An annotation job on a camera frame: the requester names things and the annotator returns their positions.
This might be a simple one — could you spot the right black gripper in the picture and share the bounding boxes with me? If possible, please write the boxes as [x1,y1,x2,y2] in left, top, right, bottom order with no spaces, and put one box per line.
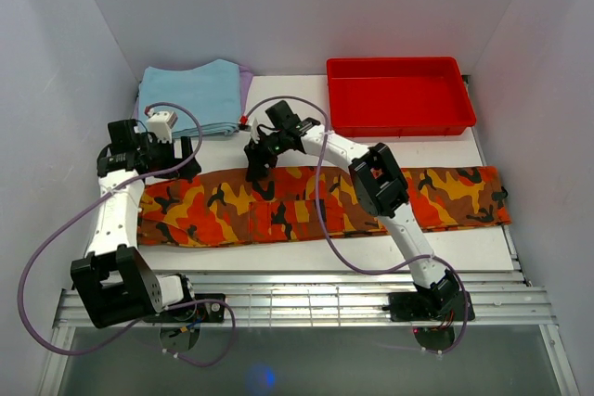
[244,131,288,183]

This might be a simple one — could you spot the orange camouflage trousers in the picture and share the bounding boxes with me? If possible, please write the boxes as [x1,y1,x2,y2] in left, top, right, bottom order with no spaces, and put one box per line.
[136,166,511,249]

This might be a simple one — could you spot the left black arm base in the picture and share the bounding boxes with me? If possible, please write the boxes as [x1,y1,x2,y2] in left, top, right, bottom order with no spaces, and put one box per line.
[142,302,225,325]

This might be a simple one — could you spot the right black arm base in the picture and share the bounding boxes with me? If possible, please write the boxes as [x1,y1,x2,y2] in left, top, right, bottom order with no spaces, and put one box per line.
[381,291,475,322]

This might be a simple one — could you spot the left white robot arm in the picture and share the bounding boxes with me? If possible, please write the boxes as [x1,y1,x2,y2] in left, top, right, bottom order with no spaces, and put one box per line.
[71,111,201,328]

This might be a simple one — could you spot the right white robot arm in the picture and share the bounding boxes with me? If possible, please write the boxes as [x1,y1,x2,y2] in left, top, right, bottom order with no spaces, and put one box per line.
[239,96,470,320]

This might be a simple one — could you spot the folded light blue cloth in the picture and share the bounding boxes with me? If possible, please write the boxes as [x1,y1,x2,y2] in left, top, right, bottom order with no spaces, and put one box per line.
[138,59,244,137]

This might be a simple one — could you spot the folded purple cloth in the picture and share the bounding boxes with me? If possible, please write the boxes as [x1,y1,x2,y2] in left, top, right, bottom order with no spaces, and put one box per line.
[131,65,254,119]

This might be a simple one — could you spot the red plastic tray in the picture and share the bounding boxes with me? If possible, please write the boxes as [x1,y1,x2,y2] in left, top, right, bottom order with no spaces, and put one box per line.
[326,57,476,138]

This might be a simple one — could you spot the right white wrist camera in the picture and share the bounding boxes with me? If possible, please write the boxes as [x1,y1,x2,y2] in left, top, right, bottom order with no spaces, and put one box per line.
[238,116,265,145]

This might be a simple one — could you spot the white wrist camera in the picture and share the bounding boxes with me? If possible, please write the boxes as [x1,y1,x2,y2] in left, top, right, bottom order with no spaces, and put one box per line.
[238,116,265,145]
[145,109,178,143]

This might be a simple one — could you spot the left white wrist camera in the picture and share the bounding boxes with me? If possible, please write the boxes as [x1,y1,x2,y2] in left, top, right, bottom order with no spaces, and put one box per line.
[145,109,178,143]

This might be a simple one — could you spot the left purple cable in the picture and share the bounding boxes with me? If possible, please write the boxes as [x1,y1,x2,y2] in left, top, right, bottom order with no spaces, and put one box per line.
[17,101,238,367]

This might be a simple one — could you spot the aluminium rail frame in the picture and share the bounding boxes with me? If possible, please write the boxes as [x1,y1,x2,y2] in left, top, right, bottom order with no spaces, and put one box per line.
[39,73,579,396]

